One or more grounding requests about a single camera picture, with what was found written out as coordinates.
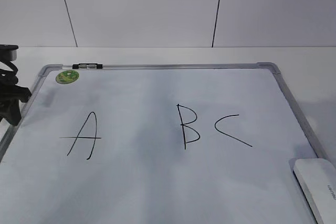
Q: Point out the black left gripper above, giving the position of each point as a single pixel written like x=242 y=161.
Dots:
x=10 y=96

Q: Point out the white whiteboard eraser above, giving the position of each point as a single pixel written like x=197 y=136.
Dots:
x=315 y=178

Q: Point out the green round magnet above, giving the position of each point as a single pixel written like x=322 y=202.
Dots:
x=67 y=77

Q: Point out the black silver hanging clip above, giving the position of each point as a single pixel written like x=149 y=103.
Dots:
x=87 y=66

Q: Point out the white framed whiteboard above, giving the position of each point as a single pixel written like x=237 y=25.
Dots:
x=157 y=144

